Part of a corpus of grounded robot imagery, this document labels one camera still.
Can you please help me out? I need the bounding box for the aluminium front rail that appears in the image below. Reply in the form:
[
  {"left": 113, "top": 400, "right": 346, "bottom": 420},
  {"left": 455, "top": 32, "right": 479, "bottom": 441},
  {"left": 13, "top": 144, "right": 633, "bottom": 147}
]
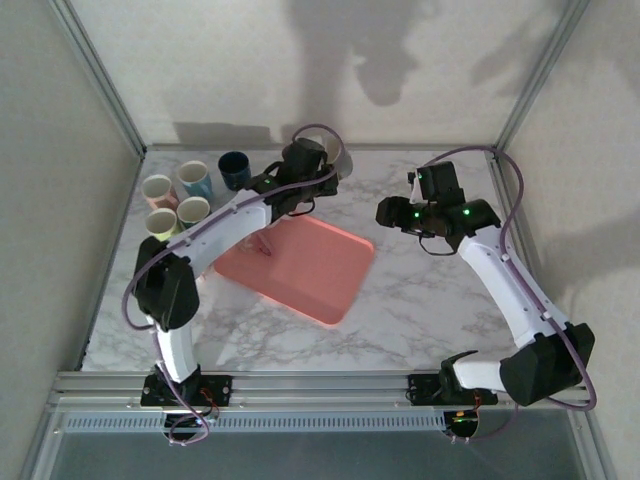
[{"left": 47, "top": 368, "right": 595, "bottom": 414}]

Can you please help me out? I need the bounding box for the aluminium side rail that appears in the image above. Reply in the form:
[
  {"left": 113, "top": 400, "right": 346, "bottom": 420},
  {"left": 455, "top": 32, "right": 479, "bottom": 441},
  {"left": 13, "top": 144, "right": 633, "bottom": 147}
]
[
  {"left": 488, "top": 152, "right": 576, "bottom": 372},
  {"left": 77, "top": 149, "right": 147, "bottom": 372}
]

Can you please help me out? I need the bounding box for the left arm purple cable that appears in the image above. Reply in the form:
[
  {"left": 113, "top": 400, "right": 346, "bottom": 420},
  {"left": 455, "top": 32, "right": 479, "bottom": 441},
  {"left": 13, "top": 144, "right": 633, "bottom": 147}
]
[{"left": 123, "top": 123, "right": 346, "bottom": 447}]

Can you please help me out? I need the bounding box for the dark green mug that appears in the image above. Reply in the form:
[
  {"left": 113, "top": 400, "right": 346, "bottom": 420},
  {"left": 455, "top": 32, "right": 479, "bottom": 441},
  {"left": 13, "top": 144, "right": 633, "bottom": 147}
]
[{"left": 175, "top": 196, "right": 211, "bottom": 231}]

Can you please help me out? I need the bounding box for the aluminium back rail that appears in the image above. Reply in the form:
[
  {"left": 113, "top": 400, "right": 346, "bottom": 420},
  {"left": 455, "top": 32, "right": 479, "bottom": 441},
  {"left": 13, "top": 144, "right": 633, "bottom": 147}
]
[{"left": 142, "top": 143, "right": 499, "bottom": 153}]

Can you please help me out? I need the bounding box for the light blue mug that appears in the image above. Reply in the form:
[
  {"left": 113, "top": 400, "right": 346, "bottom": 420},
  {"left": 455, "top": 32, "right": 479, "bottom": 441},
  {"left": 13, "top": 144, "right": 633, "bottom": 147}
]
[{"left": 177, "top": 159, "right": 215, "bottom": 201}]

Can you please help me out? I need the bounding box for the aluminium frame post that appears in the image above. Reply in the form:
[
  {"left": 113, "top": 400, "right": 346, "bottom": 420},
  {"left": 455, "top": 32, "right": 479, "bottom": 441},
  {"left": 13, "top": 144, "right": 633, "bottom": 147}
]
[
  {"left": 47, "top": 0, "right": 149, "bottom": 157},
  {"left": 492, "top": 0, "right": 592, "bottom": 157}
]

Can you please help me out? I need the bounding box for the salmon pink plastic tray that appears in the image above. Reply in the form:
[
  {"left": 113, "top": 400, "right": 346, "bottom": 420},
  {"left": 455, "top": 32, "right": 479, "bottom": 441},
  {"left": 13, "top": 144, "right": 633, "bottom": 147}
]
[{"left": 213, "top": 214, "right": 377, "bottom": 327}]

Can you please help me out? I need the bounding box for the grey slotted cable duct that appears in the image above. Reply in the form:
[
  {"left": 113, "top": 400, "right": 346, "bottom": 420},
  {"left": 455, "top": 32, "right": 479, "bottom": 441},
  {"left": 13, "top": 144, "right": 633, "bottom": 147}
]
[{"left": 63, "top": 414, "right": 447, "bottom": 434}]

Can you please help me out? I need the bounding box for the navy blue mug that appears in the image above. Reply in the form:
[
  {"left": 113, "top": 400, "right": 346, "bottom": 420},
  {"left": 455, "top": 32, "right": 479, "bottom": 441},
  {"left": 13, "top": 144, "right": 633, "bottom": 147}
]
[{"left": 217, "top": 151, "right": 252, "bottom": 192}]

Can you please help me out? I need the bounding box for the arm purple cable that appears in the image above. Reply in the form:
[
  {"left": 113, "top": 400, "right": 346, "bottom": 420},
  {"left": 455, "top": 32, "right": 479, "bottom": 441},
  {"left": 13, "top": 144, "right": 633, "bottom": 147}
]
[
  {"left": 123, "top": 123, "right": 346, "bottom": 447},
  {"left": 422, "top": 146, "right": 597, "bottom": 444}
]

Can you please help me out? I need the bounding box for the grey mug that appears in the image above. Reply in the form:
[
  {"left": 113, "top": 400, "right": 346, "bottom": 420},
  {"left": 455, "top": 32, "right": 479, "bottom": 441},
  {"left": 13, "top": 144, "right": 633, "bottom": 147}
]
[{"left": 319, "top": 133, "right": 355, "bottom": 182}]

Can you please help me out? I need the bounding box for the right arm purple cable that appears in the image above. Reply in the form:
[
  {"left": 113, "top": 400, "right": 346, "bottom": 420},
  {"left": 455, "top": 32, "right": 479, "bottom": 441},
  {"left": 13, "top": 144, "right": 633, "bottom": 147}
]
[{"left": 422, "top": 146, "right": 597, "bottom": 444}]

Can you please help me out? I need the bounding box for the light green mug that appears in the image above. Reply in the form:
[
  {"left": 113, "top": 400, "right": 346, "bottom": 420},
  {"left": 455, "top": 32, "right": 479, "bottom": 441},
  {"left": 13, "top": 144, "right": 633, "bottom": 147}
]
[{"left": 144, "top": 207, "right": 185, "bottom": 241}]

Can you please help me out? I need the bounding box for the small lit controller board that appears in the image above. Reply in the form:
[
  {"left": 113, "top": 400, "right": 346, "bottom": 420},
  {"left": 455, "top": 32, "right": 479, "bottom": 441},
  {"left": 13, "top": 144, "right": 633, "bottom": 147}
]
[
  {"left": 444, "top": 410, "right": 482, "bottom": 444},
  {"left": 162, "top": 412, "right": 217, "bottom": 444}
]

